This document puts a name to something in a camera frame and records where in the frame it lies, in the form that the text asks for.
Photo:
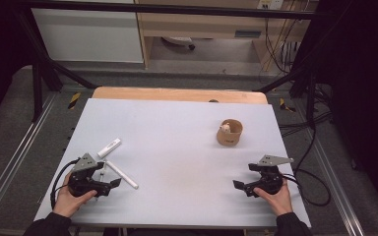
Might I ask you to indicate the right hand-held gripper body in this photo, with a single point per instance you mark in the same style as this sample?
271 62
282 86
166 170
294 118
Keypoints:
270 180

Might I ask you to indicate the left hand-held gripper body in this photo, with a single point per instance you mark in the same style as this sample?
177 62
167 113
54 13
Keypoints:
82 183

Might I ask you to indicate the long white pen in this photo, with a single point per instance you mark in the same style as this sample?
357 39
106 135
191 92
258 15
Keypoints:
122 174

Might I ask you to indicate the short white marker stick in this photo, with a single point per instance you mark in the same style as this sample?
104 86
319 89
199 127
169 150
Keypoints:
109 148

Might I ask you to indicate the round wooden pen holder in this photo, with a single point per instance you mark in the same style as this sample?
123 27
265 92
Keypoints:
231 139

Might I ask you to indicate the person's left hand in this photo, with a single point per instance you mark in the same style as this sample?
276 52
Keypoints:
69 203

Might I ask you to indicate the person's right hand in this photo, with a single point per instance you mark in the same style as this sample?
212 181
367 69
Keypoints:
277 203

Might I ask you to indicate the small beige figurine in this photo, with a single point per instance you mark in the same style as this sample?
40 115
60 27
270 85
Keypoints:
225 128

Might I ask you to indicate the yellow black floor tape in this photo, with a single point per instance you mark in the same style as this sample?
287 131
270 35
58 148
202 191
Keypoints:
74 100
286 105

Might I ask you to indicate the wooden table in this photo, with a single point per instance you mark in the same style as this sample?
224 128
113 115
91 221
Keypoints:
177 94

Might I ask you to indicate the black curtain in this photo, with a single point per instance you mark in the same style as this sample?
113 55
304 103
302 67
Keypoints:
364 98
0 49

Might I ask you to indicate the white cabinet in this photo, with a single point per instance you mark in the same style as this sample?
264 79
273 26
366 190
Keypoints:
88 36

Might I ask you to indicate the white chair base with castor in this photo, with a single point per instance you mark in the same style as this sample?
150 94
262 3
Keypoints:
180 41

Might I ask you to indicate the light wooden desk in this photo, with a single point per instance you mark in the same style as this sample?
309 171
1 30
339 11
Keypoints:
197 24

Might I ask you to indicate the white power strip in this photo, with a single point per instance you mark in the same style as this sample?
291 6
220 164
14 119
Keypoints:
270 4

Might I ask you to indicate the aluminium floor rail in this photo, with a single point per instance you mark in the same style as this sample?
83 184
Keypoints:
338 190
19 154

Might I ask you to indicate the black frame leg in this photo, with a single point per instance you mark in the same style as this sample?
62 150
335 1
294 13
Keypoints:
305 82
41 72

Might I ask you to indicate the black frame cross bar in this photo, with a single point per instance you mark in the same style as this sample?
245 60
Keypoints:
164 10

